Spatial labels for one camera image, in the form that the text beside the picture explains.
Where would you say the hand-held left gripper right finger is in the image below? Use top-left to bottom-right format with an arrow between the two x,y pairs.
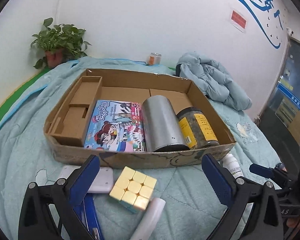
201,153 -> 284,240

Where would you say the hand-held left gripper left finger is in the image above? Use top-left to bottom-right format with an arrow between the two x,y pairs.
18,154 -> 101,240

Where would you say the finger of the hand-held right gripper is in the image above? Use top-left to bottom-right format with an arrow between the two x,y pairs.
249,164 -> 277,179

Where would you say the white plastic device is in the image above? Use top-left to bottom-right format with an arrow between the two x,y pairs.
56,165 -> 114,194

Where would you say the white plastic bottle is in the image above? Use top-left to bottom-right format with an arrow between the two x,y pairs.
221,153 -> 244,179

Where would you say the blue stapler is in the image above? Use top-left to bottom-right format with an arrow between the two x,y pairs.
74,196 -> 103,240

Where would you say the pastel puzzle cube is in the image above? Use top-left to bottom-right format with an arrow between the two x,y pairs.
109,166 -> 157,214

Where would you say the yellow label clear jar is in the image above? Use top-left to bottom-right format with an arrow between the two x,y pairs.
176,108 -> 220,150

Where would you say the colourful cartoon game box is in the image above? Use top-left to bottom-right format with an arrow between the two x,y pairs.
83,99 -> 147,152

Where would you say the white tube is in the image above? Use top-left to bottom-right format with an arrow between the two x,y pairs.
129,197 -> 166,240

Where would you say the silver metal tin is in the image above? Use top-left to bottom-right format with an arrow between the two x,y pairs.
142,95 -> 190,152

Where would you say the brown cardboard box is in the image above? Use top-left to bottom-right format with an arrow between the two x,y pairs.
43,68 -> 237,169

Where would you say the glass door with blue posters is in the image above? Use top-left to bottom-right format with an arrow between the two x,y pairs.
255,36 -> 300,140

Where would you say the light green blanket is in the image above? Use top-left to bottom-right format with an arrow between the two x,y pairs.
0,56 -> 288,240

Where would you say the light blue padded jacket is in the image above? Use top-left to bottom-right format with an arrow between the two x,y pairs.
175,52 -> 252,111

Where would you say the orange drink can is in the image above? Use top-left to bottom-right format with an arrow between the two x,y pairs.
147,52 -> 162,66

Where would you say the potted plant in red pot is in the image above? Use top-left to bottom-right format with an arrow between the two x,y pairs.
31,17 -> 92,70

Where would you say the red wall notice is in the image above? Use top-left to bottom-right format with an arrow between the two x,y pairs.
229,8 -> 248,33

